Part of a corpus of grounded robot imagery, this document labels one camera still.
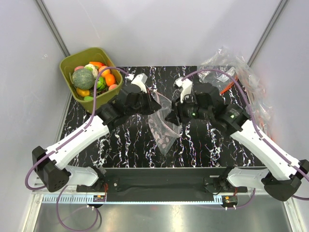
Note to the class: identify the pink peach upper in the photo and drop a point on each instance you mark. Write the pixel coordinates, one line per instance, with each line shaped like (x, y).
(104, 71)

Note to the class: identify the green striped watermelon toy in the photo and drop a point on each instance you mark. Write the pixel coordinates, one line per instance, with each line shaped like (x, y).
(100, 84)

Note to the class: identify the orange fruit toy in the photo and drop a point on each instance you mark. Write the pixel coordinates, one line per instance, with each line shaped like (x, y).
(110, 79)

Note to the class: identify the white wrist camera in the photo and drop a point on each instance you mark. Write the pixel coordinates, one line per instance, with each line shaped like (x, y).
(185, 87)
(139, 80)

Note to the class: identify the yellow mango toy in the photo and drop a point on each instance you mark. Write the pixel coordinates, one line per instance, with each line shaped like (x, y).
(83, 93)

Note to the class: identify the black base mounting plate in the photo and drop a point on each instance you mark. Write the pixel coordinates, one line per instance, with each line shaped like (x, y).
(121, 180)

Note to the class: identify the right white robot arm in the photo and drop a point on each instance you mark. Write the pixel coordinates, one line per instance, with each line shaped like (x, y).
(282, 175)

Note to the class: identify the green netted melon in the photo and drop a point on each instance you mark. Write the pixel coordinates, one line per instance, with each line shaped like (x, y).
(83, 79)

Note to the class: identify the pile of clear bags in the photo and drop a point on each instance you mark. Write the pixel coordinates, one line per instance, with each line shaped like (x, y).
(234, 65)

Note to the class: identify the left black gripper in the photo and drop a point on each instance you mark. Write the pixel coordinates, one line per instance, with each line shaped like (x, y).
(153, 106)

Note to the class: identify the green pepper toy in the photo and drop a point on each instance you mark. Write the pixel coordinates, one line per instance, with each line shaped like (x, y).
(88, 98)

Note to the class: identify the white cauliflower toy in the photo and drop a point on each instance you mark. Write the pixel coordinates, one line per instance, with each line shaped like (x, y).
(92, 68)

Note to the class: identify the pink peach lower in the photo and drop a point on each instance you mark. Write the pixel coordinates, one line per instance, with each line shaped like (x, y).
(113, 87)

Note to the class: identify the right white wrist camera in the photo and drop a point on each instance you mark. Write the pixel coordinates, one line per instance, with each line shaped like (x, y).
(185, 87)

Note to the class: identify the black marble pattern mat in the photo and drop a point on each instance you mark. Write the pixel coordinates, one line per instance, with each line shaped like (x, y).
(132, 145)

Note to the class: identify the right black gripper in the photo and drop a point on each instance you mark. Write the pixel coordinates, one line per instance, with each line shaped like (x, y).
(180, 108)

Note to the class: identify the olive green plastic bin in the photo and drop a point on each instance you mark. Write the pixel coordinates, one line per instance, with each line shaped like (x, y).
(82, 58)

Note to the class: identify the clear zip top bag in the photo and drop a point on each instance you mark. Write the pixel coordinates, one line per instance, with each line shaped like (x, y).
(164, 133)

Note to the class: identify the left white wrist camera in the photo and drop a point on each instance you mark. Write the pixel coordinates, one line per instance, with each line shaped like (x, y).
(139, 80)

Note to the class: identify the pink peach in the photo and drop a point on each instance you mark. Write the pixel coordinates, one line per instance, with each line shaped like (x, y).
(113, 87)
(104, 71)

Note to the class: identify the aluminium frame rail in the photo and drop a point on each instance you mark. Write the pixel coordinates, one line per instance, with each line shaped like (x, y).
(278, 189)

